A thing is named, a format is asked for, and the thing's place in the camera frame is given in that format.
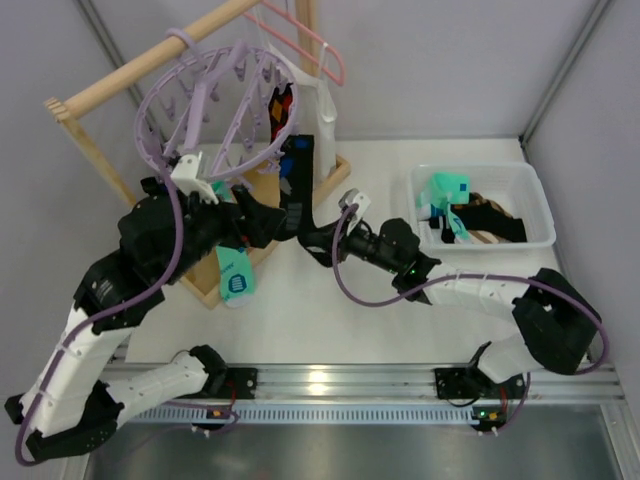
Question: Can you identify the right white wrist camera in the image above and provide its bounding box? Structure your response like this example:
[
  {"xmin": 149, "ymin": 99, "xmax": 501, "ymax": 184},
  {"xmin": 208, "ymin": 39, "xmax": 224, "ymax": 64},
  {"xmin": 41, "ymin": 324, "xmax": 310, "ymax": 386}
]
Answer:
[{"xmin": 338, "ymin": 188, "xmax": 371, "ymax": 221}]

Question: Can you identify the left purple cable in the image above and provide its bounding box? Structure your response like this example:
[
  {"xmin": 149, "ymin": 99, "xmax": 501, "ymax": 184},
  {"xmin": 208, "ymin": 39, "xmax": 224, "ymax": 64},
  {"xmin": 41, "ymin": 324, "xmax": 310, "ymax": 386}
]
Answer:
[{"xmin": 13, "ymin": 149, "xmax": 241, "ymax": 467}]

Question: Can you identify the grey slotted cable duct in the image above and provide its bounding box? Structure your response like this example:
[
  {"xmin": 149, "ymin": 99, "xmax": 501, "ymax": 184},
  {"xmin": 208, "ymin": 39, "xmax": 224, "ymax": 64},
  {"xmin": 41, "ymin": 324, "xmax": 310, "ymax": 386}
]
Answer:
[{"xmin": 132, "ymin": 404, "xmax": 499, "ymax": 426}]

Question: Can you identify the white plastic basket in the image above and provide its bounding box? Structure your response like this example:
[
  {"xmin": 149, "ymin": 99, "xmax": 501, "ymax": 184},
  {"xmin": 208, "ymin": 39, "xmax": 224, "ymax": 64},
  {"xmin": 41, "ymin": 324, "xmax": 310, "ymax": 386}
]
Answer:
[{"xmin": 407, "ymin": 162, "xmax": 556, "ymax": 253}]

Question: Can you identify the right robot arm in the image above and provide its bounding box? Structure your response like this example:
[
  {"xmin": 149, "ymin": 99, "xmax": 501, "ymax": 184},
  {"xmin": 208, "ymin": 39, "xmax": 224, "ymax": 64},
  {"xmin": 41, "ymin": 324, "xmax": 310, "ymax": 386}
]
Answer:
[{"xmin": 300, "ymin": 218, "xmax": 602, "ymax": 388}]

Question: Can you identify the purple cable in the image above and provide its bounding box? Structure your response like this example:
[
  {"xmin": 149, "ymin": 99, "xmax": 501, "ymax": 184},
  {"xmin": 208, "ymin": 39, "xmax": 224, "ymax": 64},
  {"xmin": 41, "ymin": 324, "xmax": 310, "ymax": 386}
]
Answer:
[
  {"xmin": 13, "ymin": 149, "xmax": 241, "ymax": 467},
  {"xmin": 331, "ymin": 204, "xmax": 611, "ymax": 436}
]

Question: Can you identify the purple round clip hanger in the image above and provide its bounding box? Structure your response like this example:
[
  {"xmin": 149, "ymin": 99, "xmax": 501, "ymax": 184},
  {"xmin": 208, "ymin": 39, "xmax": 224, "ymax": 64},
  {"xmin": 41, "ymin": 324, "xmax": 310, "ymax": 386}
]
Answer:
[{"xmin": 134, "ymin": 28, "xmax": 298, "ymax": 181}]

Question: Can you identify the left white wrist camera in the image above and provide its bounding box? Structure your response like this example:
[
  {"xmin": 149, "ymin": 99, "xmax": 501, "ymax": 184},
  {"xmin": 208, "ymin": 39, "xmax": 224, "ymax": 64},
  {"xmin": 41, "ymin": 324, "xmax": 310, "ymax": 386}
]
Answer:
[{"xmin": 170, "ymin": 154, "xmax": 219, "ymax": 205}]

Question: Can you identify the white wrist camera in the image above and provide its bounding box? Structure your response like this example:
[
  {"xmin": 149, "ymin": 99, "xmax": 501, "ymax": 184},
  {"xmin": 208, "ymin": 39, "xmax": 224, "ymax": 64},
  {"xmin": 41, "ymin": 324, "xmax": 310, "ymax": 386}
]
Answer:
[
  {"xmin": 338, "ymin": 188, "xmax": 371, "ymax": 221},
  {"xmin": 170, "ymin": 154, "xmax": 219, "ymax": 205}
]

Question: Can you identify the pink clothes hanger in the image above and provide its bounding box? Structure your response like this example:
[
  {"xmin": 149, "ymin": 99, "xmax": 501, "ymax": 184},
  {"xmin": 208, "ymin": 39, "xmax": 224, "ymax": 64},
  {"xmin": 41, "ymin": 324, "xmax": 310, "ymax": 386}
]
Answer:
[{"xmin": 243, "ymin": 1, "xmax": 346, "ymax": 87}]

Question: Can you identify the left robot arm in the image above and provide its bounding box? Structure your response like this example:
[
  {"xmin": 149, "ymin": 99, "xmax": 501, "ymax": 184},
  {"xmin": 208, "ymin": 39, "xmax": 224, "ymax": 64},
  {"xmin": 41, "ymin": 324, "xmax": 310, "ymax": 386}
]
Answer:
[{"xmin": 5, "ymin": 184, "xmax": 286, "ymax": 467}]

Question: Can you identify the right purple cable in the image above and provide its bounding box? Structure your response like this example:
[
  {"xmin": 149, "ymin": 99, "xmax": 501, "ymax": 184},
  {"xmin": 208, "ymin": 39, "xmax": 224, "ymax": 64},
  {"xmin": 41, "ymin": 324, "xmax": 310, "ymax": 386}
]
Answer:
[{"xmin": 331, "ymin": 204, "xmax": 611, "ymax": 436}]

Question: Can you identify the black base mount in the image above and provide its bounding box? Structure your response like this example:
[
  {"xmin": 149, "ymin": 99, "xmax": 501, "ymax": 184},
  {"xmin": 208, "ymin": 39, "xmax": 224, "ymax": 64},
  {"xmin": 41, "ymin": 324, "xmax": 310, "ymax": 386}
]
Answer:
[
  {"xmin": 433, "ymin": 367, "xmax": 478, "ymax": 400},
  {"xmin": 217, "ymin": 367, "xmax": 259, "ymax": 400}
]

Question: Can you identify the black sock with grey patches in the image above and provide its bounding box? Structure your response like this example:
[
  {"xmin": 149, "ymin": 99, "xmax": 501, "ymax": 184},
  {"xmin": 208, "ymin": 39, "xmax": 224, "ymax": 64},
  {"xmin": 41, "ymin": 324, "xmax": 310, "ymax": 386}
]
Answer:
[{"xmin": 275, "ymin": 134, "xmax": 337, "ymax": 268}]

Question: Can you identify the wooden clothes rack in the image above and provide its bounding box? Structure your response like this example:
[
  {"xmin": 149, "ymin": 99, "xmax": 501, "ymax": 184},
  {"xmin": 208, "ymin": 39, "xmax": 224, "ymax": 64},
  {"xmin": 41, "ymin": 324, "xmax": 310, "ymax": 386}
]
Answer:
[{"xmin": 42, "ymin": 0, "xmax": 352, "ymax": 311}]

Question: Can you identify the black blue sock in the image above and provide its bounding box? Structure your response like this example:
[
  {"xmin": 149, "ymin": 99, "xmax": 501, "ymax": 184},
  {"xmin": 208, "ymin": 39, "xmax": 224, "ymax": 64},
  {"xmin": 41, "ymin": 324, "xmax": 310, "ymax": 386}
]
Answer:
[{"xmin": 140, "ymin": 176, "xmax": 168, "ymax": 197}]

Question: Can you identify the white garment on hanger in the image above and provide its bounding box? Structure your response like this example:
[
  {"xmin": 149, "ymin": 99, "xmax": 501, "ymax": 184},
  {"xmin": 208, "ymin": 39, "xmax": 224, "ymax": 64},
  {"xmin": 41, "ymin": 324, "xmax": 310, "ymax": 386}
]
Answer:
[{"xmin": 255, "ymin": 14, "xmax": 339, "ymax": 174}]

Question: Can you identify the brown beige argyle sock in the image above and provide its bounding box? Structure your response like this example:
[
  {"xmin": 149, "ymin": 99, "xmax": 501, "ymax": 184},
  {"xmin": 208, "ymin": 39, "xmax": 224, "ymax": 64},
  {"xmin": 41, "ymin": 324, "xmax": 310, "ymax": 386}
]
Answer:
[{"xmin": 469, "ymin": 192, "xmax": 512, "ymax": 244}]

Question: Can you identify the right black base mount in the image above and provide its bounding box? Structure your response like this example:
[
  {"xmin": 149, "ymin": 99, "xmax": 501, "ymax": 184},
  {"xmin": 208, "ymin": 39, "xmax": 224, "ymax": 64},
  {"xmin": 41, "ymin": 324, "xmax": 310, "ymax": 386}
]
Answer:
[{"xmin": 433, "ymin": 367, "xmax": 478, "ymax": 400}]

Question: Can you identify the black red yellow argyle sock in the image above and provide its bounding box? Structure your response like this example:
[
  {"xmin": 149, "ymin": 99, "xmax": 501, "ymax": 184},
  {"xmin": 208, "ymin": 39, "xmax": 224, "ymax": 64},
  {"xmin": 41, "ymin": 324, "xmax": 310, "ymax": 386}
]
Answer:
[{"xmin": 267, "ymin": 83, "xmax": 294, "ymax": 144}]

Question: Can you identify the aluminium mounting rail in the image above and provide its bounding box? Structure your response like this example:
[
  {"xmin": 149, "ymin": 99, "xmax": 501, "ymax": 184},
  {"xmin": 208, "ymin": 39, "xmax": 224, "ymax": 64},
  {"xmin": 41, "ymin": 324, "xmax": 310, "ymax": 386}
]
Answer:
[{"xmin": 236, "ymin": 364, "xmax": 625, "ymax": 404}]

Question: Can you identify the mint green sock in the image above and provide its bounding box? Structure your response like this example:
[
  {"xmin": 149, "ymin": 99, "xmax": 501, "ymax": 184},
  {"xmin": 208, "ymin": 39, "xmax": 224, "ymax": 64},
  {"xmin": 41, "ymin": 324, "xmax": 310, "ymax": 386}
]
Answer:
[
  {"xmin": 215, "ymin": 245, "xmax": 256, "ymax": 308},
  {"xmin": 416, "ymin": 172, "xmax": 471, "ymax": 244}
]

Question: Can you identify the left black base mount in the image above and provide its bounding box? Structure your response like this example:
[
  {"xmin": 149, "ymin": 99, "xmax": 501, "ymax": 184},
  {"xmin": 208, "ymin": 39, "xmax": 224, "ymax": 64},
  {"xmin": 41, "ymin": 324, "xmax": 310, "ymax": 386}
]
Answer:
[{"xmin": 217, "ymin": 367, "xmax": 259, "ymax": 400}]

